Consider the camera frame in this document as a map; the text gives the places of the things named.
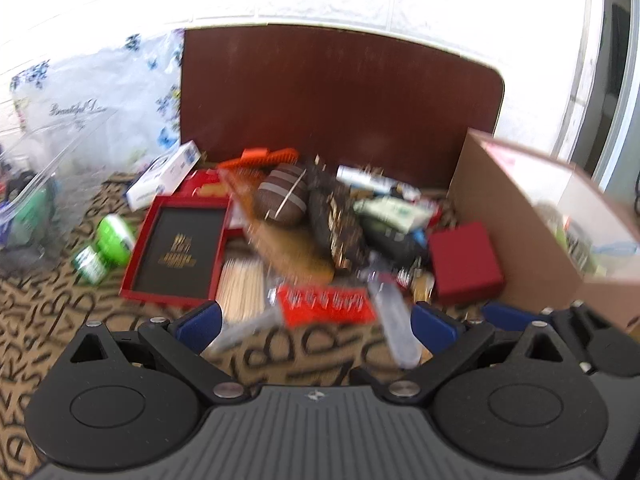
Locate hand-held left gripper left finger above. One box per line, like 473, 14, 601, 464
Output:
62, 301, 251, 407

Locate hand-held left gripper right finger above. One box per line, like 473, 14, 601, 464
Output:
349, 301, 583, 407

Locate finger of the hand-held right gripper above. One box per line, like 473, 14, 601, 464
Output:
481, 300, 640, 377

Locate bag of wooden sticks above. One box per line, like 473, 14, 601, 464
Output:
207, 256, 286, 356

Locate red square box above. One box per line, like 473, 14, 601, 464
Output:
429, 221, 505, 306

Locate red tray with black insert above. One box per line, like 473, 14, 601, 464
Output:
119, 194, 233, 306

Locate black pouch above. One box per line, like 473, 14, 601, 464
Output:
362, 220, 430, 261

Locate labelled cardboard box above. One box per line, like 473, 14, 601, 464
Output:
446, 128, 640, 333

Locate red packet of bulbs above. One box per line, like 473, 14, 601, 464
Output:
270, 284, 377, 330

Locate cork coasters in bag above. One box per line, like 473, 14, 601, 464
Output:
245, 220, 335, 286

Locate green tape roll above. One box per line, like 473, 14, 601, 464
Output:
96, 214, 137, 267

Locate white and green tube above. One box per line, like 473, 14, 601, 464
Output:
355, 197, 433, 233

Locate small green bottle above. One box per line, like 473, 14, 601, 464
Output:
71, 245, 108, 286

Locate red gift box base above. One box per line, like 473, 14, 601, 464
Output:
180, 169, 248, 241

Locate letter patterned tablecloth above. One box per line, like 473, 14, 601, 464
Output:
0, 170, 506, 480

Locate white and blue carton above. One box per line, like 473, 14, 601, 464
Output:
125, 141, 202, 211

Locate brown striped pouch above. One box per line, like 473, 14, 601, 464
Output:
256, 162, 312, 225

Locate orange comb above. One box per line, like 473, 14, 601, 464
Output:
217, 147, 299, 173

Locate clear plastic container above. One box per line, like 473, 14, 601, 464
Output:
0, 105, 121, 276

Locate white floral plastic bag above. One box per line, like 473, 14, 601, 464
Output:
10, 30, 186, 171

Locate brown wooden board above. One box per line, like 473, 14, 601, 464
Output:
179, 24, 505, 196

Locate dark beaded strap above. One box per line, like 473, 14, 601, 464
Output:
302, 157, 371, 268

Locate white window frame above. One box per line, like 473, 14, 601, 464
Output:
550, 0, 640, 196

